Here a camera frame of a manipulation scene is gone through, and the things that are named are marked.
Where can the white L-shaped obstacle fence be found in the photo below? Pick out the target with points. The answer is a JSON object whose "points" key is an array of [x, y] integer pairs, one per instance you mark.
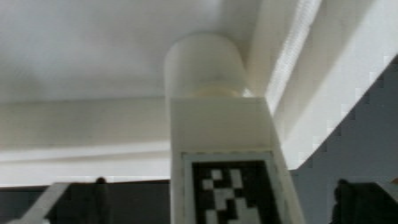
{"points": [[313, 62]]}

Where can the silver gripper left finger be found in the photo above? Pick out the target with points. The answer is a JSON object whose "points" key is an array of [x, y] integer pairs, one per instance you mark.
{"points": [[73, 203]]}

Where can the white square table top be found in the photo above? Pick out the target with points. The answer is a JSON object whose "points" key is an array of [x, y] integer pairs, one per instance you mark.
{"points": [[82, 50]]}

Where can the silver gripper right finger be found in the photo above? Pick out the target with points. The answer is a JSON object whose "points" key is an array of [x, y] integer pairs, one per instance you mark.
{"points": [[365, 204]]}

